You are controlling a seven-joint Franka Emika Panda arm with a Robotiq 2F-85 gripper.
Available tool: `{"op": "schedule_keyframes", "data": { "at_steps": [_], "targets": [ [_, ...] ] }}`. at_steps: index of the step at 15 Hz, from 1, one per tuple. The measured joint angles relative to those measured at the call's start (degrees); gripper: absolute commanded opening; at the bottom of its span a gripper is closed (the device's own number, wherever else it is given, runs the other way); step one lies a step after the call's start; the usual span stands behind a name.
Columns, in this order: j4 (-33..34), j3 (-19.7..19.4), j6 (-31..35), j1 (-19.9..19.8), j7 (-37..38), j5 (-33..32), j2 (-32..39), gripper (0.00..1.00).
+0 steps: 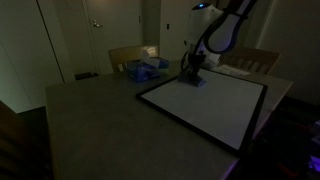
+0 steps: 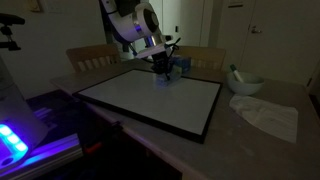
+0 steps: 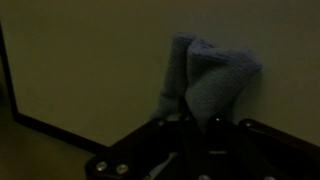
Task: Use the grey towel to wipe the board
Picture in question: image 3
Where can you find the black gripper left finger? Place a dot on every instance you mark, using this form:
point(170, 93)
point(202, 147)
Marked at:
point(133, 150)

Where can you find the black framed whiteboard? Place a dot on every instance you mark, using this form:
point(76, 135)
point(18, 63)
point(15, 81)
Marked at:
point(100, 66)

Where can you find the grey towel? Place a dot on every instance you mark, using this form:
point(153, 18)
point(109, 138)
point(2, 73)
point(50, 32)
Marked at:
point(213, 80)

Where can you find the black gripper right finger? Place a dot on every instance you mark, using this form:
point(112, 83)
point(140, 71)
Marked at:
point(266, 156)

